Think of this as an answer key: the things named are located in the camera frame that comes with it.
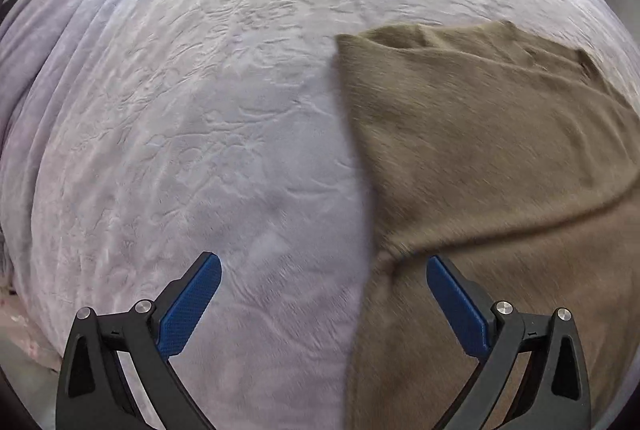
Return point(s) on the pink floral bedsheet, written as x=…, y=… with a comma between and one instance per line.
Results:
x=25, y=335

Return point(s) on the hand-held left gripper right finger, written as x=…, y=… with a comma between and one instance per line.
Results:
x=457, y=305

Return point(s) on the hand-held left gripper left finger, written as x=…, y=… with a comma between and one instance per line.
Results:
x=192, y=297

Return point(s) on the lavender embossed fleece blanket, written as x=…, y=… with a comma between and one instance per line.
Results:
x=200, y=109

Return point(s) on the brown fleece garment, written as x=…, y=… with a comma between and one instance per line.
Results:
x=480, y=190

